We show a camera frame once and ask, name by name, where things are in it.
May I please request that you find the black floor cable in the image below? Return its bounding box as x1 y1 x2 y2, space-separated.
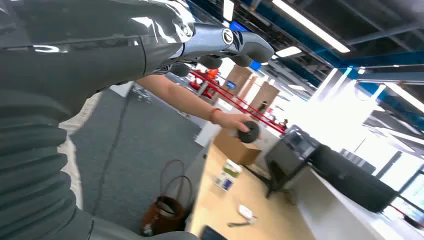
89 94 133 216

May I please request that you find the green white small box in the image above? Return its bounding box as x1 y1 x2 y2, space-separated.
222 158 243 180

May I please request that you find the small round dark disc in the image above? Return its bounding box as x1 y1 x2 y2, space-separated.
237 120 261 144

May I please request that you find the brown handbag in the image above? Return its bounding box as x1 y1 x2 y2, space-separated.
140 159 194 237

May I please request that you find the brown pillar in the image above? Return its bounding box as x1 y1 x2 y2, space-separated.
248 81 281 114
225 64 254 97

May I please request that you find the dark flat item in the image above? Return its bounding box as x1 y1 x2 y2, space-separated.
199 225 229 240

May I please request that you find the small ceiling light panel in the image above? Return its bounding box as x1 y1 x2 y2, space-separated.
275 46 303 58

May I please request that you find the blue white card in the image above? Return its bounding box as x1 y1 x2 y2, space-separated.
213 173 236 192

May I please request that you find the red railing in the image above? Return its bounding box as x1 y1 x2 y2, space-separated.
188 69 287 135

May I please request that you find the black boxy device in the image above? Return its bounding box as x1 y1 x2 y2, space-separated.
264 125 322 199

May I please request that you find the large black cylinder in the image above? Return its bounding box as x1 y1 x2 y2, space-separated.
309 144 400 214

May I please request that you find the long ceiling light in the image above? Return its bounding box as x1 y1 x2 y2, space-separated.
272 0 351 54

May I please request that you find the small white device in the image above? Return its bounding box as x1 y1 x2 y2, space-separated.
237 204 258 223

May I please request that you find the red bracelet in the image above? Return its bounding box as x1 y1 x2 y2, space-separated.
208 107 222 125

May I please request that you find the brown cardboard box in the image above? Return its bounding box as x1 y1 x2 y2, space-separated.
212 127 263 167

